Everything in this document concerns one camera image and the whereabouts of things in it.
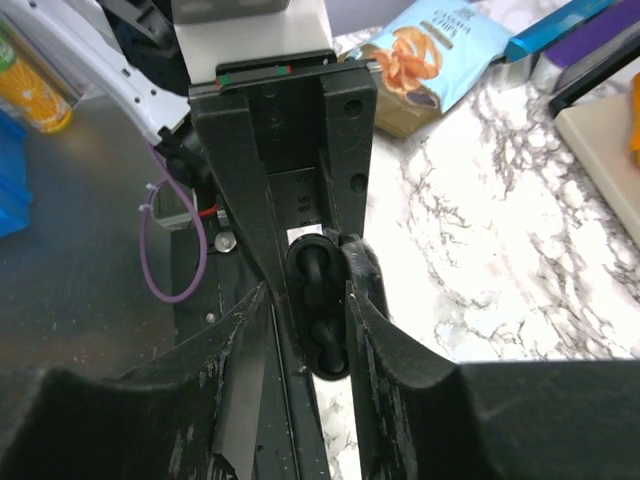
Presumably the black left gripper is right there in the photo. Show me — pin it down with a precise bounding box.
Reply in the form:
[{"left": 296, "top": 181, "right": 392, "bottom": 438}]
[{"left": 189, "top": 50, "right": 388, "bottom": 342}]

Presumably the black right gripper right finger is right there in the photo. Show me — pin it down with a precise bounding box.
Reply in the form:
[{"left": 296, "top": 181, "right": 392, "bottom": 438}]
[{"left": 346, "top": 284, "right": 639, "bottom": 479}]

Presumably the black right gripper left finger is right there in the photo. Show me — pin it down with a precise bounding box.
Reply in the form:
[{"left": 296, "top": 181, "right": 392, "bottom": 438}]
[{"left": 1, "top": 285, "right": 272, "bottom": 479}]

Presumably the black earbud charging case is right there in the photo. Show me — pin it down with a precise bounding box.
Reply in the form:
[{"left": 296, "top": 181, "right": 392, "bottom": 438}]
[{"left": 285, "top": 234, "right": 347, "bottom": 376}]

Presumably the black earbud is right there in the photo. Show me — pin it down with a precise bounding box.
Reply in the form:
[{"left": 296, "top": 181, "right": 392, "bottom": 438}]
[
  {"left": 296, "top": 244, "right": 338, "bottom": 309},
  {"left": 310, "top": 318, "right": 349, "bottom": 381}
]

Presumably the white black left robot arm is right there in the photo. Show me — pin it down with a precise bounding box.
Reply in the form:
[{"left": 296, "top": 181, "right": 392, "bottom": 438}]
[{"left": 1, "top": 1, "right": 377, "bottom": 356}]

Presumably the cassava chips bag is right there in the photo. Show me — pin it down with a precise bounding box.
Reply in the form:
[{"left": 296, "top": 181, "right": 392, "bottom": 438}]
[{"left": 341, "top": 0, "right": 512, "bottom": 139}]

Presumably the blue tube box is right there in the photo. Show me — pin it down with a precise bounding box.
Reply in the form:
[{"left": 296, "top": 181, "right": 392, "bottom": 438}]
[{"left": 504, "top": 0, "right": 615, "bottom": 62}]

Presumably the blue bag at edge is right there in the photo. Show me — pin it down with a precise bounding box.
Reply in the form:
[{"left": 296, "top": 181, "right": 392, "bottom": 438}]
[{"left": 0, "top": 111, "right": 33, "bottom": 237}]

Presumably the beige three-tier shelf rack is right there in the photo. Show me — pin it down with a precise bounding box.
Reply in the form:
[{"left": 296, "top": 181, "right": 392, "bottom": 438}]
[{"left": 548, "top": 39, "right": 639, "bottom": 243}]

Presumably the purple tube box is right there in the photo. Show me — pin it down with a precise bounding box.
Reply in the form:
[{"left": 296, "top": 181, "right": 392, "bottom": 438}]
[{"left": 539, "top": 0, "right": 639, "bottom": 70}]

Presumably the orange plastic bag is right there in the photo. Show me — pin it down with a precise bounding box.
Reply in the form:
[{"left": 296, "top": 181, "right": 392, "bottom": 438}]
[{"left": 629, "top": 73, "right": 640, "bottom": 167}]

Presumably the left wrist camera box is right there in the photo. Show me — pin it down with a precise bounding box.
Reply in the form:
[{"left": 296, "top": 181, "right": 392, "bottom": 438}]
[{"left": 172, "top": 1, "right": 332, "bottom": 84}]

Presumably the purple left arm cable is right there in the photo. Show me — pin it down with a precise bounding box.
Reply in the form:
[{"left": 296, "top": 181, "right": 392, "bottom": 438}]
[{"left": 138, "top": 144, "right": 209, "bottom": 304}]

